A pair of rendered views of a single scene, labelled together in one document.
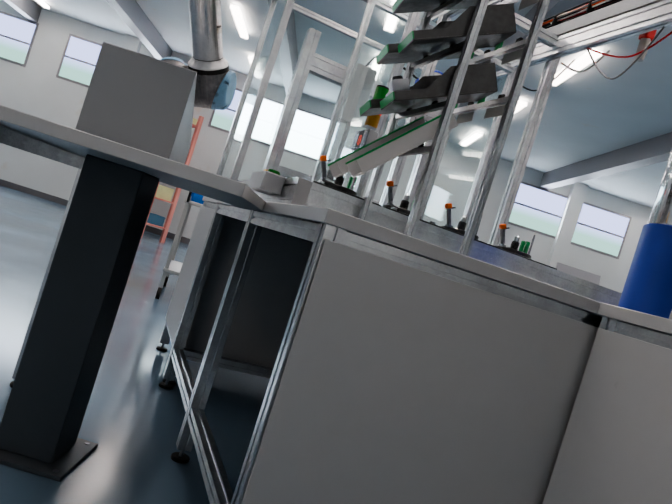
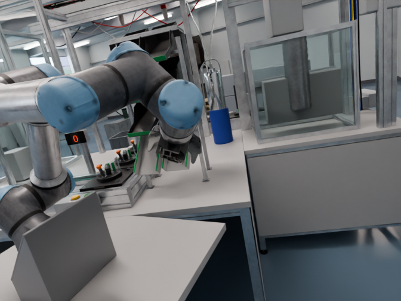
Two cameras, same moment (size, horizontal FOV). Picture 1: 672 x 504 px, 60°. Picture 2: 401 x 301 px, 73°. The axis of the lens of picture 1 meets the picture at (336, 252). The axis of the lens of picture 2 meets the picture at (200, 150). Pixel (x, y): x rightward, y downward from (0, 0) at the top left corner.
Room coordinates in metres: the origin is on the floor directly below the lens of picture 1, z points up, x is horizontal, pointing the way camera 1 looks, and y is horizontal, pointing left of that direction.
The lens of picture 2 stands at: (0.77, 1.04, 1.43)
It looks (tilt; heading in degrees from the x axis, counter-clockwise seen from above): 16 degrees down; 300
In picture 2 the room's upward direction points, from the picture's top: 11 degrees counter-clockwise
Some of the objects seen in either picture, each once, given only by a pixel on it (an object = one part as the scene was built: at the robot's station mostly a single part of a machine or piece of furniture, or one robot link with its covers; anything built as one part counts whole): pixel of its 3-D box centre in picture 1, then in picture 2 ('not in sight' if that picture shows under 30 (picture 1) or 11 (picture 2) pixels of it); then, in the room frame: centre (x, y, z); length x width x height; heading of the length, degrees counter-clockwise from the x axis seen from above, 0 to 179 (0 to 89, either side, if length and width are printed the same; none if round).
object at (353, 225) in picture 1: (435, 265); (141, 169); (2.10, -0.35, 0.85); 1.50 x 1.41 x 0.03; 21
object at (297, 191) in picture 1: (268, 192); (52, 205); (2.15, 0.30, 0.91); 0.89 x 0.06 x 0.11; 21
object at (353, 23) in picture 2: not in sight; (295, 85); (1.11, -1.12, 1.21); 0.69 x 0.46 x 0.69; 21
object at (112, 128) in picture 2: not in sight; (119, 119); (7.35, -5.42, 0.47); 0.98 x 0.81 x 0.94; 91
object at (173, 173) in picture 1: (143, 167); (74, 271); (1.64, 0.58, 0.84); 0.90 x 0.70 x 0.03; 2
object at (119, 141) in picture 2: not in sight; (138, 140); (3.25, -1.64, 0.73); 0.62 x 0.42 x 0.23; 21
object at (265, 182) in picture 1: (265, 182); (77, 203); (1.95, 0.29, 0.93); 0.21 x 0.07 x 0.06; 21
